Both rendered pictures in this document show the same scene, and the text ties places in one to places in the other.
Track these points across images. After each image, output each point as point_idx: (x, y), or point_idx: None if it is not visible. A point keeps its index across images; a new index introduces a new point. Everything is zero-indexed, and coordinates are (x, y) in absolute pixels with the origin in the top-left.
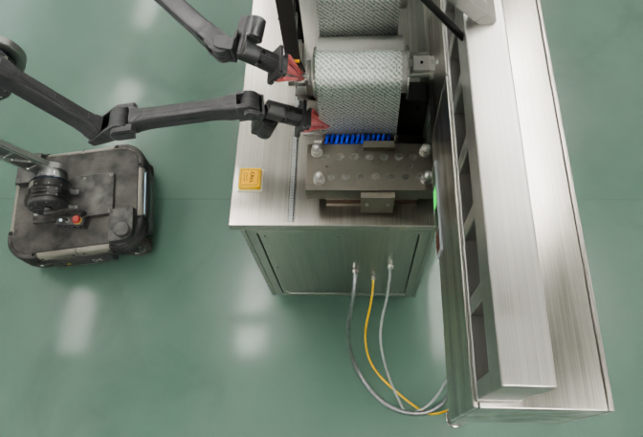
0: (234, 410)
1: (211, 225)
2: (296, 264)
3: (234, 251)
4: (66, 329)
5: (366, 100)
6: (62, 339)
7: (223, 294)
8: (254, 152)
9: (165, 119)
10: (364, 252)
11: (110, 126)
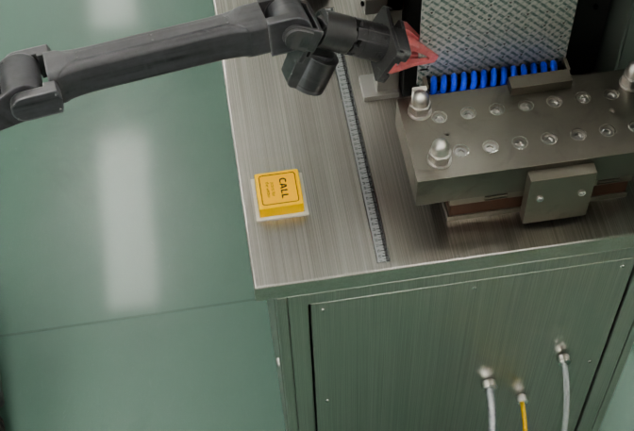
0: None
1: (125, 372)
2: (368, 385)
3: (187, 419)
4: None
5: None
6: None
7: None
8: (274, 144)
9: (122, 64)
10: (516, 328)
11: (11, 90)
